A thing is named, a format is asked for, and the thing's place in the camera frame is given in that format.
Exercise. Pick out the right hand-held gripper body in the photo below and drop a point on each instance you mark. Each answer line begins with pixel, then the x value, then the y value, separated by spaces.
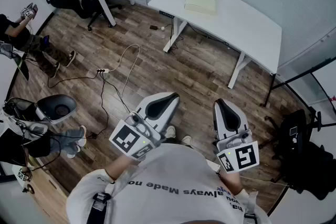
pixel 245 156

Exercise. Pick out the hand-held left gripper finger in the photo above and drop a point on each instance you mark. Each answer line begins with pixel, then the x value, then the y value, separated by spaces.
pixel 147 101
pixel 168 115

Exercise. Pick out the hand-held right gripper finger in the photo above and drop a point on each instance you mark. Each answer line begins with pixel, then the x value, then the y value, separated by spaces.
pixel 241 119
pixel 216 120

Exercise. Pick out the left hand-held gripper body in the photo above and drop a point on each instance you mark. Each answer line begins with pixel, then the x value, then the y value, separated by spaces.
pixel 126 137

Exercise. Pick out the person's right forearm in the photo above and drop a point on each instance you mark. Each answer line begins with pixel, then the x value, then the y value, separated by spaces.
pixel 232 182

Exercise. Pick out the person's left forearm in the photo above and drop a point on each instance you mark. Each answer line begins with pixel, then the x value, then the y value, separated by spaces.
pixel 119 170

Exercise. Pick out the white desk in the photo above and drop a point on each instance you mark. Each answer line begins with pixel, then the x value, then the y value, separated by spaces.
pixel 249 31

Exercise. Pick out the person's white left shoe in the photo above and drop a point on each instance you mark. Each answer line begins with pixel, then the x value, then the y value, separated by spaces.
pixel 170 131

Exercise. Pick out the person's white shoe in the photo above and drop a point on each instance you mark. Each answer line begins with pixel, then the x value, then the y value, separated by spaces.
pixel 170 131
pixel 187 139

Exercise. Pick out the person's white right shoe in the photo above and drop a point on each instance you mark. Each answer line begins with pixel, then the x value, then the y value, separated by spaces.
pixel 187 139

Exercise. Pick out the black swivel chair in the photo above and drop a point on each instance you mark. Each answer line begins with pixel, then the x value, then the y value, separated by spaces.
pixel 291 123

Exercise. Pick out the white power strip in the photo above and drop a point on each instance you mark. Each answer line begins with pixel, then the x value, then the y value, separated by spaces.
pixel 103 70

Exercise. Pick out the person's white printed T-shirt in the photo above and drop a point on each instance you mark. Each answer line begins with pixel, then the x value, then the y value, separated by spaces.
pixel 170 178

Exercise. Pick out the black backpack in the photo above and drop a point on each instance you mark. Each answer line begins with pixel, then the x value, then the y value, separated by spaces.
pixel 312 173

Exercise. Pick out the black power adapter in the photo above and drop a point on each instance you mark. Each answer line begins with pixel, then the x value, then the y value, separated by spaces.
pixel 153 27

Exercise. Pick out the black socket strip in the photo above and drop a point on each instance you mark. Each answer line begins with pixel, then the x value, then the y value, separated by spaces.
pixel 167 14

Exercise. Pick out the black office chair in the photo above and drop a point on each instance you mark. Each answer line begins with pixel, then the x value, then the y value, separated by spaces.
pixel 86 5

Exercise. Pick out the black frame table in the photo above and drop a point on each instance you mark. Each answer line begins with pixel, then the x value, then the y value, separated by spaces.
pixel 294 78

